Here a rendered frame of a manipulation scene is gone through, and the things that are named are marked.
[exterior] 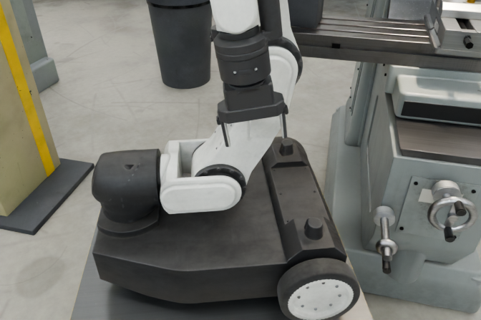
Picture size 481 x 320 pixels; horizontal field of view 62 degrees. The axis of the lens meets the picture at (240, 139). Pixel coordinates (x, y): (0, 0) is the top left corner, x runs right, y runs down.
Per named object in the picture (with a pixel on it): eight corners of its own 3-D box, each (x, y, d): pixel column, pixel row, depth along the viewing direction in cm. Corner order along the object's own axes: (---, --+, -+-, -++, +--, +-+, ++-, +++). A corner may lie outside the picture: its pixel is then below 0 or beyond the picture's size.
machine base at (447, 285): (479, 318, 147) (498, 283, 136) (315, 285, 158) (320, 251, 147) (429, 140, 244) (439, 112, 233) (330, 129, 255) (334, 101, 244)
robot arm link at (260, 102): (217, 131, 69) (204, 68, 63) (217, 104, 77) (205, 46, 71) (290, 119, 69) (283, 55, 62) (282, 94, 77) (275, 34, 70)
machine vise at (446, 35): (491, 59, 111) (505, 19, 105) (433, 53, 114) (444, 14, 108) (468, 21, 139) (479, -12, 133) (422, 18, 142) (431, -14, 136)
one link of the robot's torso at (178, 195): (162, 220, 103) (156, 180, 96) (167, 172, 120) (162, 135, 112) (242, 215, 105) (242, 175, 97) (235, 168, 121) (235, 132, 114)
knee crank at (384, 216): (397, 277, 104) (403, 261, 101) (373, 272, 106) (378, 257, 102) (391, 218, 122) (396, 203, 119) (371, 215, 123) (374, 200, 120)
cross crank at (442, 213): (473, 247, 101) (489, 213, 94) (424, 239, 103) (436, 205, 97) (460, 205, 114) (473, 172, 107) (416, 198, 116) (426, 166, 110)
